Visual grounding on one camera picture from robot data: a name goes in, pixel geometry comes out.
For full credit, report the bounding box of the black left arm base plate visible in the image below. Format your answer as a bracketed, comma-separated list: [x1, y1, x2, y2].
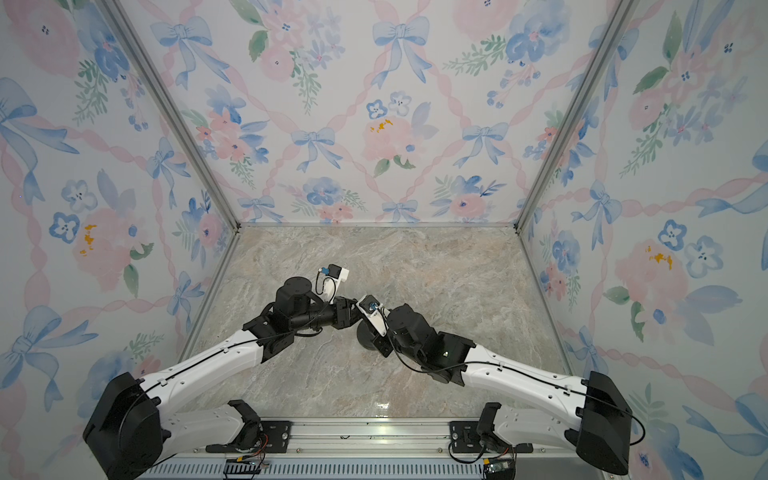
[205, 399, 293, 454]

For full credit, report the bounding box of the aluminium mounting rail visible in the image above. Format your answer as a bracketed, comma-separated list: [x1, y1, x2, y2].
[136, 419, 611, 479]

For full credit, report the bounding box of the aluminium corner post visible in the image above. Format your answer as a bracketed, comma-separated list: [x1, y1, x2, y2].
[95, 0, 242, 230]
[514, 0, 637, 233]

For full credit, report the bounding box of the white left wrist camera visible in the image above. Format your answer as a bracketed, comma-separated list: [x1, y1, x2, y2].
[314, 264, 349, 303]

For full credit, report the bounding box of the black round microphone stand base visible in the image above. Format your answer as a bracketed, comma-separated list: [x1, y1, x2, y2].
[356, 322, 379, 351]

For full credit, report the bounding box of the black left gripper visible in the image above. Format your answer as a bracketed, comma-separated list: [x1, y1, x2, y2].
[293, 297, 366, 334]

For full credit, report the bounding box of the aluminium right corner post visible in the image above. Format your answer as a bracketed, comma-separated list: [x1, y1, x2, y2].
[514, 0, 637, 233]

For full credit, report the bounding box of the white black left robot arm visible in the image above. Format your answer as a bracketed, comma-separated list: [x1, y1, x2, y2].
[83, 277, 363, 479]

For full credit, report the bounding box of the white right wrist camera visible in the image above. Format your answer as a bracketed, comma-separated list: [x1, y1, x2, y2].
[357, 294, 387, 337]

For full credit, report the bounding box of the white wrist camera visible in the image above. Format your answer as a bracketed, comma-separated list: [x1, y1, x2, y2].
[357, 294, 387, 337]
[314, 264, 349, 303]

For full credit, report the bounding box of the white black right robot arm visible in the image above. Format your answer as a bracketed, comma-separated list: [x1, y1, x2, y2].
[358, 299, 637, 475]

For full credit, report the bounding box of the aluminium left corner post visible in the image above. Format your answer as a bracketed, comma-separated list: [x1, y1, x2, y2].
[95, 0, 242, 230]

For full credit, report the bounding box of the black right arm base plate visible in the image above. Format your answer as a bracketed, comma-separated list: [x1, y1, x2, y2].
[448, 402, 534, 454]

